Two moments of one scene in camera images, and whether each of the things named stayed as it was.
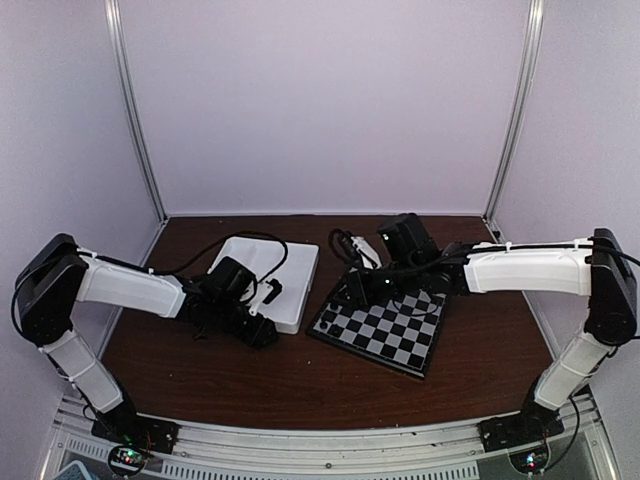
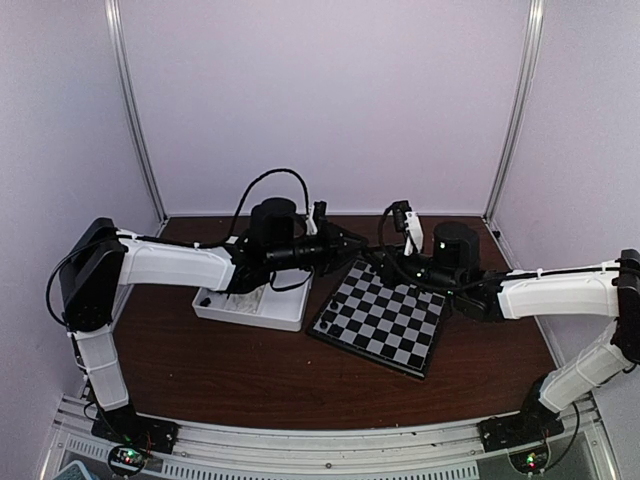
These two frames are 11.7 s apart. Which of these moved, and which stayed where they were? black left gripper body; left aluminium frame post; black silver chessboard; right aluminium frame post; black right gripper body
Moved: black left gripper body; black right gripper body
Stayed: left aluminium frame post; right aluminium frame post; black silver chessboard
